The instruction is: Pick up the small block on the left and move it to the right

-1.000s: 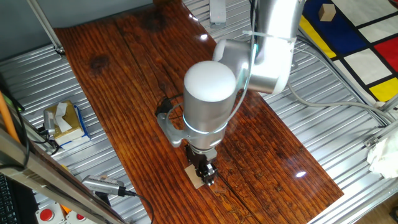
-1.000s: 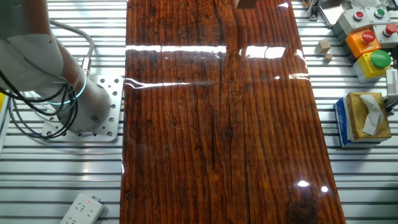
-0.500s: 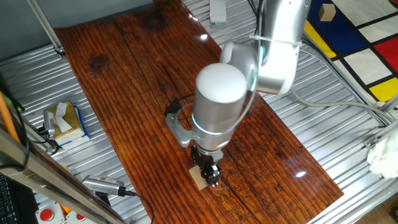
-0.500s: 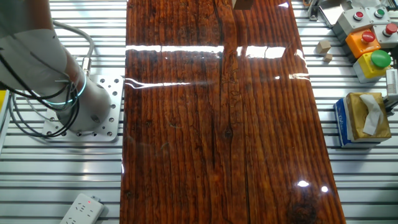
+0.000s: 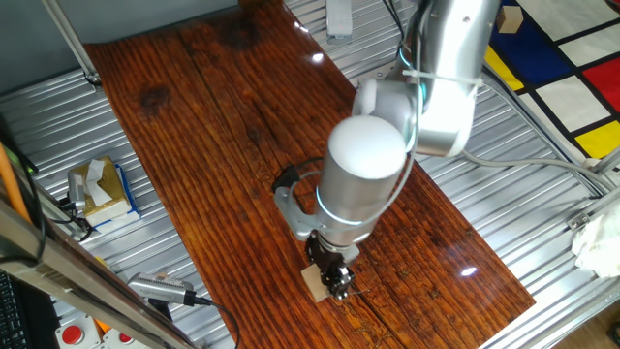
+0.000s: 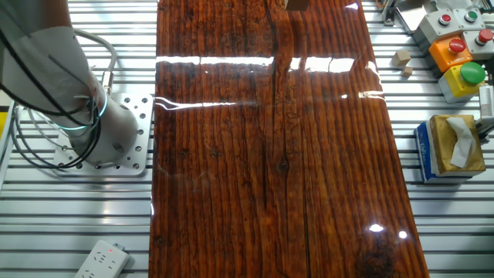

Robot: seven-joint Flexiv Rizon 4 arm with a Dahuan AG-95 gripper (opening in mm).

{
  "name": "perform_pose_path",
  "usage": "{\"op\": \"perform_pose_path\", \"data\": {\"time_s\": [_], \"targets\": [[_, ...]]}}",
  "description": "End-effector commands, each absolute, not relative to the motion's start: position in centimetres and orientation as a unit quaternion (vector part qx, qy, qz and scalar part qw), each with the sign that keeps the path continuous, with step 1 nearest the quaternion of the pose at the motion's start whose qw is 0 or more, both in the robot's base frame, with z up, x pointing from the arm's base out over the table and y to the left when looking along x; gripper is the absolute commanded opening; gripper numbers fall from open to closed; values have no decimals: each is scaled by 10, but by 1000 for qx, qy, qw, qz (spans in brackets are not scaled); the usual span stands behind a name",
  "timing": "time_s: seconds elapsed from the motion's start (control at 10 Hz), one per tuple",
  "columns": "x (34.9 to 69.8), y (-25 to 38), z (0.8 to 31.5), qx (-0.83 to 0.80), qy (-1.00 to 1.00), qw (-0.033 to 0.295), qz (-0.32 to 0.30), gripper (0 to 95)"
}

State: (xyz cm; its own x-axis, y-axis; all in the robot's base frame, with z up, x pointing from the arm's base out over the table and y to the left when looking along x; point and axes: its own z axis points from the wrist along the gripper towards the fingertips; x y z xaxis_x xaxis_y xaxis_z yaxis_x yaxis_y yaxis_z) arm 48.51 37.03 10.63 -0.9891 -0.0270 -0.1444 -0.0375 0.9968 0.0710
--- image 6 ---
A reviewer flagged glossy wood grain mat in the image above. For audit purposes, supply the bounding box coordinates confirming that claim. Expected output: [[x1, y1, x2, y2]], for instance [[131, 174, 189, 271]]
[[148, 0, 430, 278]]

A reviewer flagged blue white tissue pack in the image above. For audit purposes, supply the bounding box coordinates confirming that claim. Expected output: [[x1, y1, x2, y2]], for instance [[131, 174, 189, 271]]
[[414, 121, 482, 185]]

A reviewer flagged white power strip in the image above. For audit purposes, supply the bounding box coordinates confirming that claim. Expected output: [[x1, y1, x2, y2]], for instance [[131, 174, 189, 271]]
[[73, 239, 131, 278]]

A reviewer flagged gold tissue box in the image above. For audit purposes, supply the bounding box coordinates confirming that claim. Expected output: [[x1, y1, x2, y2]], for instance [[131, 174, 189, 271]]
[[428, 114, 487, 178]]

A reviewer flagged orange box red button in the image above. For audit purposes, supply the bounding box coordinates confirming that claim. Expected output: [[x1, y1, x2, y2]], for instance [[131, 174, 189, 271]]
[[428, 35, 474, 74]]

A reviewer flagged yellow box green button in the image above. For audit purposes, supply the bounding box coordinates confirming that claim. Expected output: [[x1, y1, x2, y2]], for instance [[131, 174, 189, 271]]
[[438, 61, 487, 104]]

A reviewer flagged grey box red button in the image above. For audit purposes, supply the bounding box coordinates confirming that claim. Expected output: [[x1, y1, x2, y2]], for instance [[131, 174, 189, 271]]
[[411, 9, 460, 55], [462, 29, 494, 61]]

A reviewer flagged white tissue sheet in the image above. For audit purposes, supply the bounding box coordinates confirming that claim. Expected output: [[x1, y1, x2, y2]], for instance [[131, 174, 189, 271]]
[[445, 117, 478, 169]]

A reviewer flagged grey box green button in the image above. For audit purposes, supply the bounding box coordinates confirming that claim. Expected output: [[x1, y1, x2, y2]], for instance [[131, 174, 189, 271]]
[[452, 7, 482, 32]]

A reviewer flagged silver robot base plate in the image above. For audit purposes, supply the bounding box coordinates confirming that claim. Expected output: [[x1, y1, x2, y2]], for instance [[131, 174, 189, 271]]
[[52, 92, 154, 178]]

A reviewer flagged black cable bundle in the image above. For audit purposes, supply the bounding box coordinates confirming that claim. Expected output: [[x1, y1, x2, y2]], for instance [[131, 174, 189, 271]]
[[0, 26, 102, 171]]

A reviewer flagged grey cable with metal plug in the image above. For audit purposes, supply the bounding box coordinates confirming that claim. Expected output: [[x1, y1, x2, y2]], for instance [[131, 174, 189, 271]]
[[71, 29, 119, 96]]

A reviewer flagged small metal bracket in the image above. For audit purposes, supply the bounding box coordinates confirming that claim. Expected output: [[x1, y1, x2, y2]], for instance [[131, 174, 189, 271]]
[[381, 0, 399, 27]]

